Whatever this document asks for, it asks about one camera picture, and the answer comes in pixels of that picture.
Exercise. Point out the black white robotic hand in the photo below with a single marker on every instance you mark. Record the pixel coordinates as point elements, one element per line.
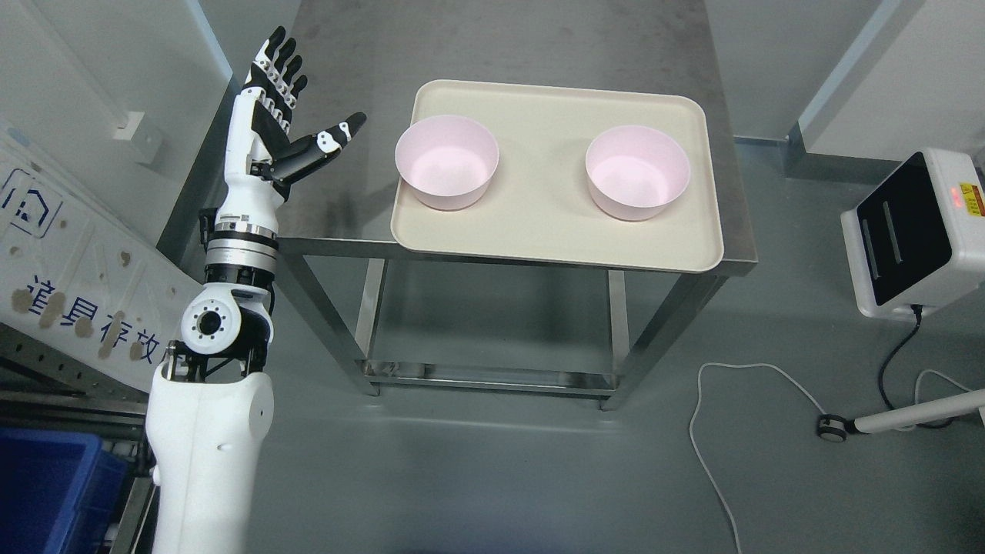
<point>262,163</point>

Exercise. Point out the pink bowl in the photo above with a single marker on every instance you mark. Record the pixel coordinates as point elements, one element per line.
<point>447,161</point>
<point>635,172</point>

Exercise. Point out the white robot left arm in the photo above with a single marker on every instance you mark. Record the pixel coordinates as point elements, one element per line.
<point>211,405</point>

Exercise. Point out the metal shelf rack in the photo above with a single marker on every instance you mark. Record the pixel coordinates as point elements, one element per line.
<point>44,389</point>

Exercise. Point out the stainless steel table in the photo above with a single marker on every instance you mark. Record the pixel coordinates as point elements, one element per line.
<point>335,251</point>

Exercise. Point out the white sign board blue lettering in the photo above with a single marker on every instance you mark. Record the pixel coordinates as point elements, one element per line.
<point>75,279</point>

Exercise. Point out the beige plastic tray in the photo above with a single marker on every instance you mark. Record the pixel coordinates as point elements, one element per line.
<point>538,207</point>

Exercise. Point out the blue plastic bin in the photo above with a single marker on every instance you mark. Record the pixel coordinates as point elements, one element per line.
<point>58,491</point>

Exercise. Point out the white stand leg with caster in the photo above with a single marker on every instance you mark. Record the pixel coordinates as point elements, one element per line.
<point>835,428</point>

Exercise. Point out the white black electronic device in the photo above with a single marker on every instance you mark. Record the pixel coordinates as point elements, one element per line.
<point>918,238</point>

